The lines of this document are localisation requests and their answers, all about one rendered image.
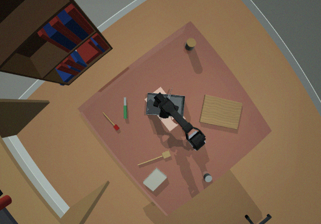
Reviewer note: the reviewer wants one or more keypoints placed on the light wooden board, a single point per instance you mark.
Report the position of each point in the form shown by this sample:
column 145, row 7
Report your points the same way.
column 221, row 112

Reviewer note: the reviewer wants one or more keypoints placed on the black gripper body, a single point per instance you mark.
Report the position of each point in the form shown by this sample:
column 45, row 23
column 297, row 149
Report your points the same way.
column 156, row 105

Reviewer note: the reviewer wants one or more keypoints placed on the white cylinder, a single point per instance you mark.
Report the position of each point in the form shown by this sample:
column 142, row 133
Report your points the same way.
column 207, row 177

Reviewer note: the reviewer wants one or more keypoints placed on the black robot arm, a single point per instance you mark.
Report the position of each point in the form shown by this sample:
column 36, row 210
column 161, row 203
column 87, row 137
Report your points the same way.
column 167, row 108

